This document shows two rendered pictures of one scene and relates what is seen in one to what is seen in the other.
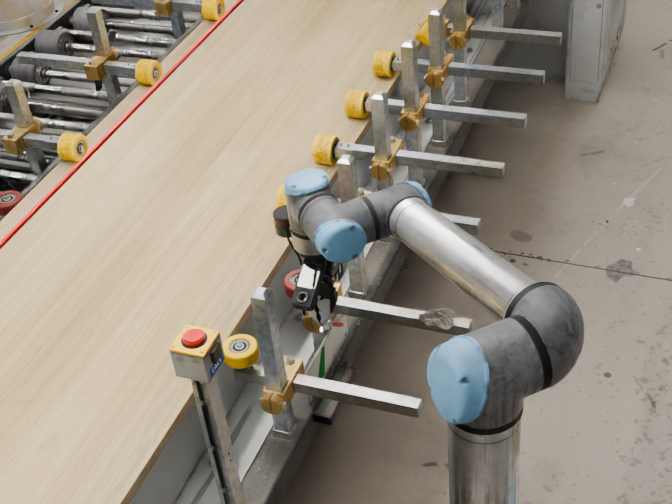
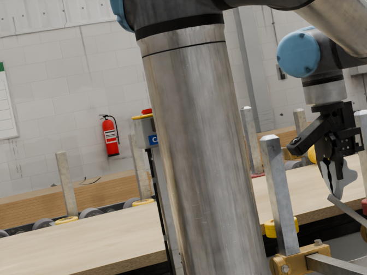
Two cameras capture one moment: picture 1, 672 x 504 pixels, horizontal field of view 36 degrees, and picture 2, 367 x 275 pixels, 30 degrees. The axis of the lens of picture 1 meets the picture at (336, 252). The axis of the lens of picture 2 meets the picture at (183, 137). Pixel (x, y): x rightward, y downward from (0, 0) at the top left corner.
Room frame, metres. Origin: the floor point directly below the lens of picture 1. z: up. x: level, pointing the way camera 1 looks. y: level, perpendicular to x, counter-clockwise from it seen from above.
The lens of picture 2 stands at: (0.43, -0.82, 1.23)
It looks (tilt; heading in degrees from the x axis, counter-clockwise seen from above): 3 degrees down; 46
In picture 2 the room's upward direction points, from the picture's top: 11 degrees counter-clockwise
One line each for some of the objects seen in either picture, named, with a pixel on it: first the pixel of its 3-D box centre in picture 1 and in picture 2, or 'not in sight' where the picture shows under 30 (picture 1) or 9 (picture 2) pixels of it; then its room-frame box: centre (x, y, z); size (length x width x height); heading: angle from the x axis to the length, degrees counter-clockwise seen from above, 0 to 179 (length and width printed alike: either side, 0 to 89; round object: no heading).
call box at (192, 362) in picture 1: (197, 354); (154, 131); (1.39, 0.27, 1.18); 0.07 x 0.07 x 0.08; 65
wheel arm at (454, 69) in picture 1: (461, 69); not in sight; (2.77, -0.44, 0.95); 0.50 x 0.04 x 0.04; 65
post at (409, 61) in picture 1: (412, 118); not in sight; (2.54, -0.26, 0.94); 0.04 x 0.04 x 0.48; 65
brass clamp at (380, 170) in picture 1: (386, 159); not in sight; (2.33, -0.16, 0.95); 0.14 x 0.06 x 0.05; 155
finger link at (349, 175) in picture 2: (329, 304); (345, 178); (1.70, 0.03, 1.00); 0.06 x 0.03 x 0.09; 155
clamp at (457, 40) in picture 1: (461, 33); not in sight; (3.01, -0.48, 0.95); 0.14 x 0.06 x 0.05; 155
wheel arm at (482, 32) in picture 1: (503, 34); not in sight; (2.97, -0.61, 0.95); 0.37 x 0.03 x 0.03; 65
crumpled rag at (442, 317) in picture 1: (438, 314); not in sight; (1.77, -0.22, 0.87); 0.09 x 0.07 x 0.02; 65
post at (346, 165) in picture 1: (353, 236); not in sight; (2.08, -0.05, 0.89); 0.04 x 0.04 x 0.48; 65
